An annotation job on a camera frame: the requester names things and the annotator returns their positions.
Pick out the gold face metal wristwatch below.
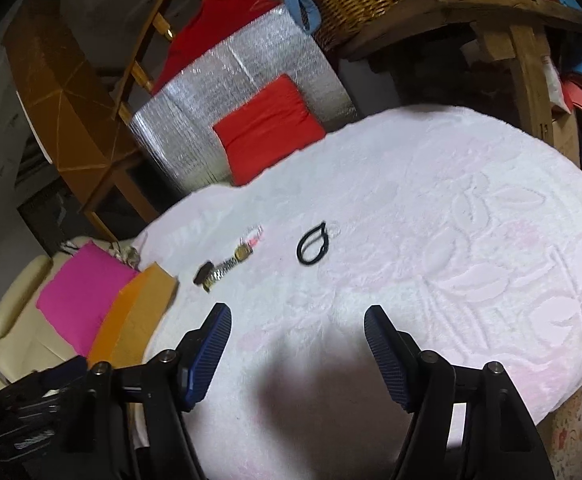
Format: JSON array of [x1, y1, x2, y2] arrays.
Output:
[[202, 243, 253, 292]]

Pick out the pink pearl bead bracelet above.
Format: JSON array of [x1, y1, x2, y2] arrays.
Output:
[[242, 224, 265, 250]]

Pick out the red cloth on chair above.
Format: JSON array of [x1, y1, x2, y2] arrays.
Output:
[[152, 0, 280, 94]]

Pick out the blue cloth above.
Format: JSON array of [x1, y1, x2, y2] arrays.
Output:
[[280, 0, 333, 36]]

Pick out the wooden chair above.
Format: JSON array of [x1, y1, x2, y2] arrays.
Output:
[[77, 0, 212, 241]]

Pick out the white embossed bedspread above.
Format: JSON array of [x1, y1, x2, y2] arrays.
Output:
[[134, 106, 582, 479]]

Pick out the wooden table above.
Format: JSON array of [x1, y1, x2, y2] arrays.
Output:
[[341, 0, 582, 164]]

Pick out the crumpled beige cloth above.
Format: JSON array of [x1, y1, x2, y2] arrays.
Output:
[[108, 242, 140, 270]]

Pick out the silver foil insulation panel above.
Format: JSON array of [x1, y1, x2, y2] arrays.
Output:
[[130, 6, 358, 196]]

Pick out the orange cardboard box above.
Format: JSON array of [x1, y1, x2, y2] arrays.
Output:
[[87, 263, 178, 368]]

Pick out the red square cushion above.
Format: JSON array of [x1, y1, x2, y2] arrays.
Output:
[[213, 74, 326, 186]]

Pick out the magenta pillow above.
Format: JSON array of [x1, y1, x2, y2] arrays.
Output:
[[36, 242, 138, 356]]

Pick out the black elastic hair tie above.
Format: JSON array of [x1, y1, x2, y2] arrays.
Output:
[[295, 220, 331, 267]]

